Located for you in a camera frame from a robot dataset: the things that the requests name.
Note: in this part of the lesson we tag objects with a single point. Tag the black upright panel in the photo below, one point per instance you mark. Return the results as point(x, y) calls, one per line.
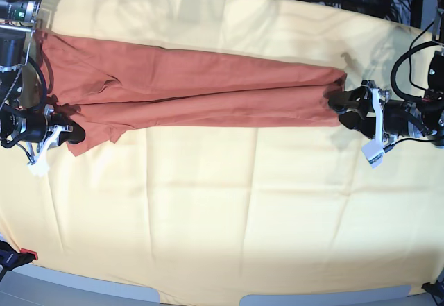
point(416, 13)

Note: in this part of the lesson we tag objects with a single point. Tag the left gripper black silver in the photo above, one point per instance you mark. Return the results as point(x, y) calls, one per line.
point(400, 118)

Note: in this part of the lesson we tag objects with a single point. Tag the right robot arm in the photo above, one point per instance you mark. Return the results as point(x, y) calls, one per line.
point(18, 20)

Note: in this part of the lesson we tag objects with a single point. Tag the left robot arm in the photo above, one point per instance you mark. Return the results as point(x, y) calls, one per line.
point(417, 76)

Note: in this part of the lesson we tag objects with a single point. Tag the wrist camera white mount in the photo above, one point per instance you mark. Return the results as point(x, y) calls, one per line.
point(374, 150)
point(39, 165)

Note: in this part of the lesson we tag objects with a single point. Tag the pale yellow table cloth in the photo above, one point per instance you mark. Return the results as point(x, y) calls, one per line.
point(207, 216)

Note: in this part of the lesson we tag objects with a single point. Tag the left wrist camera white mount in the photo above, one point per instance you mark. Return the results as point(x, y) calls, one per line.
point(374, 150)

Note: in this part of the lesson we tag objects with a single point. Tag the terracotta orange T-shirt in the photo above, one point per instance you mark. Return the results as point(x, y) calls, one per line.
point(110, 87)

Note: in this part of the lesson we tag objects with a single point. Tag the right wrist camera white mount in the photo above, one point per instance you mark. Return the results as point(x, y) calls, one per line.
point(39, 165)

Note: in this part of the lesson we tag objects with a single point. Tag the black clamp at right corner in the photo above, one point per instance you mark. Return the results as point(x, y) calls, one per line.
point(436, 291)

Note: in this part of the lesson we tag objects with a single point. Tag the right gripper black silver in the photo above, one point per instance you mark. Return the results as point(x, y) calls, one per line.
point(33, 127)

